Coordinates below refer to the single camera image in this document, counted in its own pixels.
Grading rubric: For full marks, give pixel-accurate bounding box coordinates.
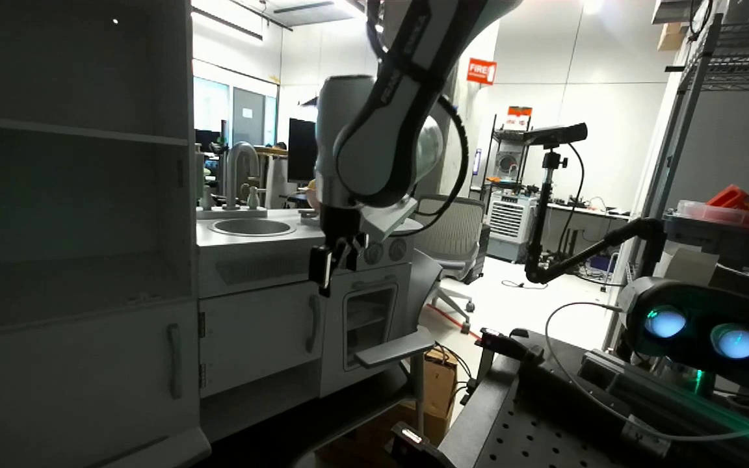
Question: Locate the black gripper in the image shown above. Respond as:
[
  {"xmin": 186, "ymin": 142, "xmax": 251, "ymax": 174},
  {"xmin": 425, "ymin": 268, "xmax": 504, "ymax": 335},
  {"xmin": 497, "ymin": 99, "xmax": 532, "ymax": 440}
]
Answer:
[{"xmin": 307, "ymin": 203, "xmax": 371, "ymax": 300}]

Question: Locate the small white cabinet door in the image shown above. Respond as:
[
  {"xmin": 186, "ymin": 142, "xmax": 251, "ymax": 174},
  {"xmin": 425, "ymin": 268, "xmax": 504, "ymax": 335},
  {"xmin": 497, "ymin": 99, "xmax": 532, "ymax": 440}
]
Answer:
[{"xmin": 199, "ymin": 281, "xmax": 328, "ymax": 400}]

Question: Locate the large white cabinet door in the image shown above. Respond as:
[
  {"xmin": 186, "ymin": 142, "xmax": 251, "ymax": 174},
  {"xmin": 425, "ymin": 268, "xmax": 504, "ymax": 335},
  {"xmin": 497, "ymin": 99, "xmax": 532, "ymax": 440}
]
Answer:
[{"xmin": 0, "ymin": 297, "xmax": 203, "ymax": 468}]

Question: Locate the grey toy stove knob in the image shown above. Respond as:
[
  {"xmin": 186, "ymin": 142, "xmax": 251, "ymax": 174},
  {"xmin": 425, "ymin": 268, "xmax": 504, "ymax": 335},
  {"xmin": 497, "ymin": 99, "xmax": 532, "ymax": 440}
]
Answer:
[
  {"xmin": 385, "ymin": 233, "xmax": 415, "ymax": 263},
  {"xmin": 359, "ymin": 239, "xmax": 387, "ymax": 268}
]

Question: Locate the grey toy sink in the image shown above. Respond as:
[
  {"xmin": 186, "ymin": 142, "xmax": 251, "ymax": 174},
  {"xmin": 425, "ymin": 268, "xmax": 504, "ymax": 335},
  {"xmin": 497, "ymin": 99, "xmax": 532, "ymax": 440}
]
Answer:
[{"xmin": 211, "ymin": 215, "xmax": 294, "ymax": 239}]

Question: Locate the white toy oven door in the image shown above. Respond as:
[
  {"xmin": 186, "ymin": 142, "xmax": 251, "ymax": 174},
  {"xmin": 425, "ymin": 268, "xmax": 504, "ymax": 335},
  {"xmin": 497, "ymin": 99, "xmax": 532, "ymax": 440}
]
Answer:
[{"xmin": 354, "ymin": 326, "xmax": 439, "ymax": 369}]

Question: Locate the black computer monitor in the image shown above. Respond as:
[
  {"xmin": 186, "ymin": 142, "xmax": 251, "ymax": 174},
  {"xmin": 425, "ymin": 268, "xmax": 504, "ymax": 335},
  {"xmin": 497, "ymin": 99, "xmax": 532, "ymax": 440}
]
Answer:
[{"xmin": 286, "ymin": 115, "xmax": 321, "ymax": 185}]

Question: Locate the office chair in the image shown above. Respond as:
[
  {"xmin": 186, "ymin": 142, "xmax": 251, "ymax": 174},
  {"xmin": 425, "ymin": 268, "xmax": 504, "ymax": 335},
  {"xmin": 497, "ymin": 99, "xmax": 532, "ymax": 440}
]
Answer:
[{"xmin": 412, "ymin": 193, "xmax": 488, "ymax": 327}]

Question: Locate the grey toy faucet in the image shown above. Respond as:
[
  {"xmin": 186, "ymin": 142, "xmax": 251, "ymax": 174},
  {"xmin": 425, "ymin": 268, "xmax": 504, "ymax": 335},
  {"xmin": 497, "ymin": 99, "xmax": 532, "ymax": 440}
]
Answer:
[{"xmin": 222, "ymin": 140, "xmax": 265, "ymax": 213}]

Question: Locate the brown cardboard box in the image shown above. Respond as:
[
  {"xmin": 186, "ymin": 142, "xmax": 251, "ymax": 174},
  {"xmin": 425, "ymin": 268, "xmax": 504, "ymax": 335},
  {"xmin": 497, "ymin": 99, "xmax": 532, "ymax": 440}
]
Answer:
[{"xmin": 419, "ymin": 346, "xmax": 464, "ymax": 447}]

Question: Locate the white vented unit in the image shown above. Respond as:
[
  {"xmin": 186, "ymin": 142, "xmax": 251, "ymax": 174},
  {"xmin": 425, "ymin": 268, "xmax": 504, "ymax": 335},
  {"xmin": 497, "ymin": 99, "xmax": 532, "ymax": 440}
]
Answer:
[{"xmin": 484, "ymin": 185, "xmax": 543, "ymax": 266}]

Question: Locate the grey lab desk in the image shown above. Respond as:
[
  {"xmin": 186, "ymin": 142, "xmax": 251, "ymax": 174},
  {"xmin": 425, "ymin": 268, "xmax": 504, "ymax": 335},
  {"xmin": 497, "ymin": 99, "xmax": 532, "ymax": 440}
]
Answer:
[{"xmin": 540, "ymin": 200, "xmax": 642, "ymax": 263}]

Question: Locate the black perforated breadboard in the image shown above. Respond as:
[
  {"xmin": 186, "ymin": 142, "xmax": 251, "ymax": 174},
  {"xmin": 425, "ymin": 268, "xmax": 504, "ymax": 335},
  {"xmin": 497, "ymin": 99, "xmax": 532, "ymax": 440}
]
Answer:
[{"xmin": 437, "ymin": 333, "xmax": 749, "ymax": 468}]

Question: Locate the headset with lit lenses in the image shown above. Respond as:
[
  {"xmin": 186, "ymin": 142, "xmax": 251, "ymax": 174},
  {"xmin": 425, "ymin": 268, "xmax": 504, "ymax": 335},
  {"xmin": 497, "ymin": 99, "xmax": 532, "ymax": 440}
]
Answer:
[{"xmin": 620, "ymin": 272, "xmax": 749, "ymax": 395}]

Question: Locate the clear plastic container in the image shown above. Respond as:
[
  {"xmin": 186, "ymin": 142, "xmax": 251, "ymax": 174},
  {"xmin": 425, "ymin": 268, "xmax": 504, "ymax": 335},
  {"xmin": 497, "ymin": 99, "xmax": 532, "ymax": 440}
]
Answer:
[{"xmin": 663, "ymin": 194, "xmax": 749, "ymax": 233}]

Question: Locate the orange angular item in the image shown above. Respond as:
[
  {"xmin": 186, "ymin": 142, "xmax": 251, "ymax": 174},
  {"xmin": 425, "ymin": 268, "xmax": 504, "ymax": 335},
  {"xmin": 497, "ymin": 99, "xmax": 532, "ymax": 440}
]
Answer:
[{"xmin": 709, "ymin": 181, "xmax": 749, "ymax": 215}]

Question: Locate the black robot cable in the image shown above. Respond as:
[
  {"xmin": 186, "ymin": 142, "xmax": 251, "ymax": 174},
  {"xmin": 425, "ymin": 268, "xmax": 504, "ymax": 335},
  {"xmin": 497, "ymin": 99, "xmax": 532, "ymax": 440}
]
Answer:
[{"xmin": 365, "ymin": 0, "xmax": 475, "ymax": 239}]

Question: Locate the orange clamp black handle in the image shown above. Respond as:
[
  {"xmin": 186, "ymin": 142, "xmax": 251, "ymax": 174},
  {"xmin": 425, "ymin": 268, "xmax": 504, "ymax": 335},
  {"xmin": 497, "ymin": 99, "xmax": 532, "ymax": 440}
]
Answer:
[{"xmin": 477, "ymin": 326, "xmax": 549, "ymax": 369}]

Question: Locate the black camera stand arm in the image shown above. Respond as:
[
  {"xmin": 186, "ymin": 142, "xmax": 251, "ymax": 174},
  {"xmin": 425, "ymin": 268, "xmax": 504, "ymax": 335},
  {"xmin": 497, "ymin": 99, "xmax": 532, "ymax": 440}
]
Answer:
[{"xmin": 523, "ymin": 145, "xmax": 668, "ymax": 285}]

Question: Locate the light grey cable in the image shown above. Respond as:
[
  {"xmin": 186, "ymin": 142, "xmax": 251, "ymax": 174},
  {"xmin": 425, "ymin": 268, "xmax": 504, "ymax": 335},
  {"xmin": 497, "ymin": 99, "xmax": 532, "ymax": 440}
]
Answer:
[{"xmin": 541, "ymin": 300, "xmax": 749, "ymax": 447}]

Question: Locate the orange wall sign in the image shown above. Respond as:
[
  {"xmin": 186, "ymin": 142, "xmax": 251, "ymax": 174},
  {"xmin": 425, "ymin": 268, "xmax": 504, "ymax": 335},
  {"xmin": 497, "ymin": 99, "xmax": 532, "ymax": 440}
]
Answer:
[
  {"xmin": 504, "ymin": 103, "xmax": 537, "ymax": 132},
  {"xmin": 465, "ymin": 57, "xmax": 501, "ymax": 88}
]

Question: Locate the black stereo camera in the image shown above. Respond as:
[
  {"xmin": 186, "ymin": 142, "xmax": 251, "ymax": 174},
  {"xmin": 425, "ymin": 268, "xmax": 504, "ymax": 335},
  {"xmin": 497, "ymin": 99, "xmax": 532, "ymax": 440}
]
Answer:
[{"xmin": 519, "ymin": 120, "xmax": 594, "ymax": 150}]

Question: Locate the aluminium extrusion rail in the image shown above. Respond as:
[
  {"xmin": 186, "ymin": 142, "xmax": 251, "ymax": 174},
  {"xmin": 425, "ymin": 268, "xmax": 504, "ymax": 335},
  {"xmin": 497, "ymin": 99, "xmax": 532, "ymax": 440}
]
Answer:
[{"xmin": 577, "ymin": 349, "xmax": 703, "ymax": 418}]

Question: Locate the metal wire shelf rack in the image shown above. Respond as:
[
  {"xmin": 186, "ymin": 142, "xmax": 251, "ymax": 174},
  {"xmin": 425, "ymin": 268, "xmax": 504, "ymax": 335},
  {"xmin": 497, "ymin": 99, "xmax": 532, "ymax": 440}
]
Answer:
[{"xmin": 631, "ymin": 0, "xmax": 749, "ymax": 289}]

